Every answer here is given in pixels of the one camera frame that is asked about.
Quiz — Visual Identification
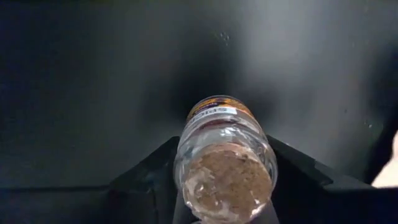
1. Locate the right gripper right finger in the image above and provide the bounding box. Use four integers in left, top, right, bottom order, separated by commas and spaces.
266, 135, 398, 224

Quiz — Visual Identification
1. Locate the small clear spice jar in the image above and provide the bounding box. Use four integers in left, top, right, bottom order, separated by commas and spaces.
173, 95, 279, 224

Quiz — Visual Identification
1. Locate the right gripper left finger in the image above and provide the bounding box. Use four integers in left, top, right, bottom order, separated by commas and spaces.
108, 136, 200, 224

